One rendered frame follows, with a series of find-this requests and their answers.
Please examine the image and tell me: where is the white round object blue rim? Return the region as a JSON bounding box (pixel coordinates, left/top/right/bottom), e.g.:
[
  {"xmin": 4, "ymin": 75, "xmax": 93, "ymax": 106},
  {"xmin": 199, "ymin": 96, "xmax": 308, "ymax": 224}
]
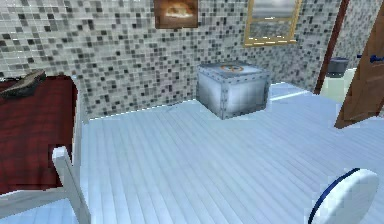
[{"xmin": 307, "ymin": 167, "xmax": 380, "ymax": 224}]

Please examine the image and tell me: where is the blue door handle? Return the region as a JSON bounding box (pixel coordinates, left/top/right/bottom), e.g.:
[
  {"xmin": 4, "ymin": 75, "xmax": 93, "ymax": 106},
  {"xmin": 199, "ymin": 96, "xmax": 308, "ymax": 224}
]
[{"xmin": 357, "ymin": 53, "xmax": 384, "ymax": 64}]

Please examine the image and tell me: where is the dark grey bin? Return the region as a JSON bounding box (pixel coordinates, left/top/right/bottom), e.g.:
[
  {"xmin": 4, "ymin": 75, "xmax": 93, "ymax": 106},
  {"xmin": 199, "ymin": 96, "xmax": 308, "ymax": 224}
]
[{"xmin": 327, "ymin": 57, "xmax": 350, "ymax": 79}]

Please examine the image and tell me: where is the dark grey laptop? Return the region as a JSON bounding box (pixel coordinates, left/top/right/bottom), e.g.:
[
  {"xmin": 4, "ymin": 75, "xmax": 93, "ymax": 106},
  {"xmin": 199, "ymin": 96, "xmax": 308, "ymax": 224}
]
[{"xmin": 0, "ymin": 69, "xmax": 47, "ymax": 100}]

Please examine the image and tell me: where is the brown wooden room door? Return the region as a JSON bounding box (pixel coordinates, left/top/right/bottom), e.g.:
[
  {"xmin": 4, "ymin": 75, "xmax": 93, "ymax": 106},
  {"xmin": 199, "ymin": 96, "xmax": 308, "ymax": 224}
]
[{"xmin": 334, "ymin": 2, "xmax": 384, "ymax": 130}]

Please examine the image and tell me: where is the brown framed picture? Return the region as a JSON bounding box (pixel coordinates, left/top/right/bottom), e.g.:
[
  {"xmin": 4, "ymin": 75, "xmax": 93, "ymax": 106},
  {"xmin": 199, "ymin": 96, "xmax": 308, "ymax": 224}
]
[{"xmin": 153, "ymin": 0, "xmax": 200, "ymax": 30}]

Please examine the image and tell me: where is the grey metal box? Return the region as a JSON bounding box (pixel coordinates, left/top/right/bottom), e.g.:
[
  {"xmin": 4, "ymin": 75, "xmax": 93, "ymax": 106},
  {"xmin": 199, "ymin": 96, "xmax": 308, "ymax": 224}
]
[{"xmin": 195, "ymin": 61, "xmax": 272, "ymax": 120}]

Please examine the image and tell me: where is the white bed with red cover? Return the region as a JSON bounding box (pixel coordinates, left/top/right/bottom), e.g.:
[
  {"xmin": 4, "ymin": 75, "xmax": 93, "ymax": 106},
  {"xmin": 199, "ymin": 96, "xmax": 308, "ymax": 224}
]
[{"xmin": 0, "ymin": 75, "xmax": 92, "ymax": 224}]

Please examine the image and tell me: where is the gold framed picture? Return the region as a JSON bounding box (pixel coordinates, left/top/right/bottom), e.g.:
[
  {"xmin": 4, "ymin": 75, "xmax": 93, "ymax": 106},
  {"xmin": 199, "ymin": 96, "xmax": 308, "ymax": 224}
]
[{"xmin": 243, "ymin": 0, "xmax": 304, "ymax": 48}]

